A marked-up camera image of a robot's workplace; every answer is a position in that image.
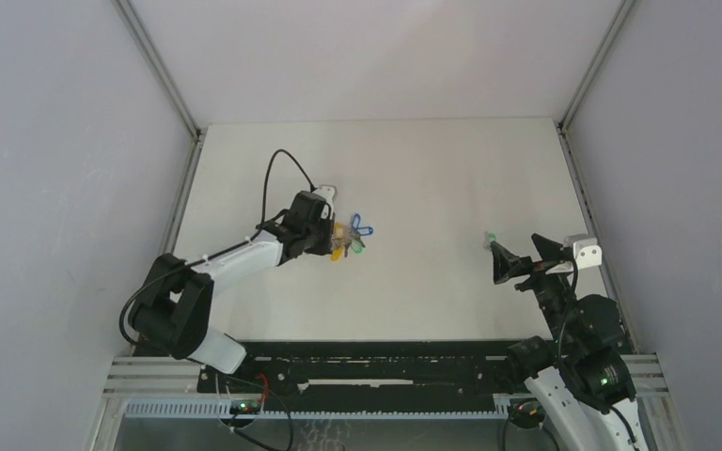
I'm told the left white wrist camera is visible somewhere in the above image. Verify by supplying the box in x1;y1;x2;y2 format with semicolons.
313;184;337;208

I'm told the right aluminium frame post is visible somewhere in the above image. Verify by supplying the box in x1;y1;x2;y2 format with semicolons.
556;1;641;351

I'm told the aluminium frame post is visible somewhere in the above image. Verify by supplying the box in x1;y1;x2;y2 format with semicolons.
556;1;641;351
113;0;207;350

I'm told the left black camera cable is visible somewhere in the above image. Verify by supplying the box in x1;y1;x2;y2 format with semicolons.
118;148;319;347

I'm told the keyring with coloured keys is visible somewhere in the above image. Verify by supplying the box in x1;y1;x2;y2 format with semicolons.
330;212;374;261

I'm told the black camera cable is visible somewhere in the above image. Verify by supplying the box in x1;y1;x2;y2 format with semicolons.
550;257;583;368
118;148;319;347

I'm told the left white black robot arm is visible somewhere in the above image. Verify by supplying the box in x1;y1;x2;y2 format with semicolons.
120;185;337;392

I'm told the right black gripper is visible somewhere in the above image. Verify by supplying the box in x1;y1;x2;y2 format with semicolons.
490;233;574;348

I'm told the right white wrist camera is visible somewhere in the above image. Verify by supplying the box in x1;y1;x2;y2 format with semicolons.
563;234;603;270

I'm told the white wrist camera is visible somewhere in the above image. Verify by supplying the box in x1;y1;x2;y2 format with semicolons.
313;184;337;208
563;234;603;270

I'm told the green tagged single key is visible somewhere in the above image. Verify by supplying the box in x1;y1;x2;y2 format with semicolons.
483;232;497;248

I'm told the white slotted cable duct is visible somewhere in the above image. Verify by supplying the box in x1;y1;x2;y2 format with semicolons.
122;397;515;421

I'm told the right black camera cable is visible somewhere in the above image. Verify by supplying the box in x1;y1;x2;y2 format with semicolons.
550;257;583;368

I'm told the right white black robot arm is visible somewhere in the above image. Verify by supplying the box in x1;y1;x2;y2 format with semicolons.
487;234;647;450

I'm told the left aluminium frame post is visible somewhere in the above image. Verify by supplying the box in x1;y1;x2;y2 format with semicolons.
113;0;207;350

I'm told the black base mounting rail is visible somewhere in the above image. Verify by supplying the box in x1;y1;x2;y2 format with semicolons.
191;339;529;416

